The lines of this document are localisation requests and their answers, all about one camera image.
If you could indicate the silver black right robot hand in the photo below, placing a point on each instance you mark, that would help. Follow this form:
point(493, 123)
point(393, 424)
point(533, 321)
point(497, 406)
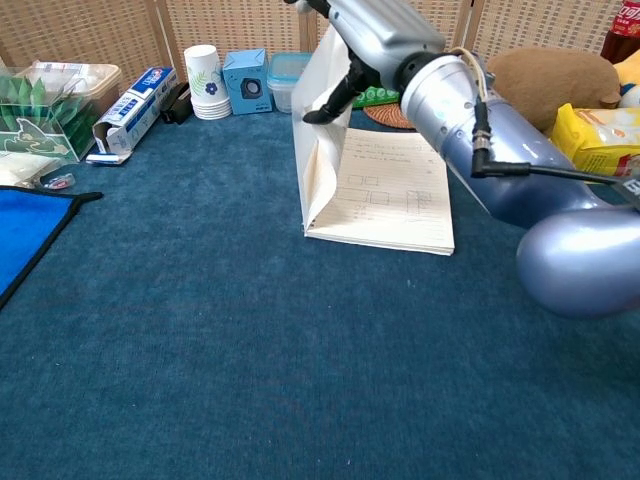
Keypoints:
point(385, 35)

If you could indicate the white spiral notebook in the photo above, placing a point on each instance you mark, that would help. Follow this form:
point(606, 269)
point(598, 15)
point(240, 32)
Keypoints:
point(395, 210)

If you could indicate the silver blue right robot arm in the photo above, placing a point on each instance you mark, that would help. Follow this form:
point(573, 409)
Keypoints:
point(525, 185)

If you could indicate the green tissue pack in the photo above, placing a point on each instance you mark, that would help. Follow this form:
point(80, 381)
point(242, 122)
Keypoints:
point(380, 96)

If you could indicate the woven rattan coaster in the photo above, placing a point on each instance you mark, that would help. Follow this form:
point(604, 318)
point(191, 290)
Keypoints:
point(385, 119)

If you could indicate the clear container with blue lid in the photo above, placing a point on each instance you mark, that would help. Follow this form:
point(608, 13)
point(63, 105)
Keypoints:
point(280, 85)

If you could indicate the woven folding screen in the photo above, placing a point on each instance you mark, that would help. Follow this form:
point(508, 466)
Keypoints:
point(240, 25)

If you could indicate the blue speaker box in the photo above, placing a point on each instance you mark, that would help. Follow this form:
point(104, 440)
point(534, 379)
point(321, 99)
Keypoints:
point(245, 75)

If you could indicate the brown plush capybara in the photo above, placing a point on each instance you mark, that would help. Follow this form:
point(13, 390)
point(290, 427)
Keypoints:
point(560, 80)

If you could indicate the stack of floral paper cups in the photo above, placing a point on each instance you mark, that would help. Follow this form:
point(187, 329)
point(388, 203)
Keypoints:
point(206, 80)

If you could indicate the black stapler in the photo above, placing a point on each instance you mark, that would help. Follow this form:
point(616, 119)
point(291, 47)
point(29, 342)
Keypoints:
point(177, 105)

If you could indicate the yellow snack bag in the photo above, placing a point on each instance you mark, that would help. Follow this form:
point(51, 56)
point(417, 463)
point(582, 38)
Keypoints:
point(595, 140)

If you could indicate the cola bottle with red label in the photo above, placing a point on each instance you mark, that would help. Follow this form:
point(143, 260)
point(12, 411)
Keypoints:
point(620, 35)

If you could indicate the yellow plush toy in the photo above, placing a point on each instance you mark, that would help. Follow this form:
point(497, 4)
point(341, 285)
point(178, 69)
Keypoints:
point(631, 75)

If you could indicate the blue white toothpaste box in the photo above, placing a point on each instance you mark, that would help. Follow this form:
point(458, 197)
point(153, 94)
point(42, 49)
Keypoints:
point(132, 112)

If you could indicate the beige container with packets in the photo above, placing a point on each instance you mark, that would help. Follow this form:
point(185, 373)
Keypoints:
point(95, 80)

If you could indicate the dark blue table carpet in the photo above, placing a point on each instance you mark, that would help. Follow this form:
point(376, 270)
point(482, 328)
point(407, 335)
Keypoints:
point(225, 325)

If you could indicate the clear box with green leaves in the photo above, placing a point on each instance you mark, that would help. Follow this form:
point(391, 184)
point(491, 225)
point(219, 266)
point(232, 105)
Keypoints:
point(40, 125)

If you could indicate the small red white wrapper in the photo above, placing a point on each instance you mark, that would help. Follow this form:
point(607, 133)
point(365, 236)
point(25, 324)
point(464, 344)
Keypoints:
point(59, 181)

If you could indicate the white plastic bag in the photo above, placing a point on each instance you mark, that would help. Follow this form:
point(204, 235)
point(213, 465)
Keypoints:
point(20, 170)

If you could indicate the bright blue cloth black edge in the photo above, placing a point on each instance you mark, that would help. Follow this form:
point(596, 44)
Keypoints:
point(25, 230)

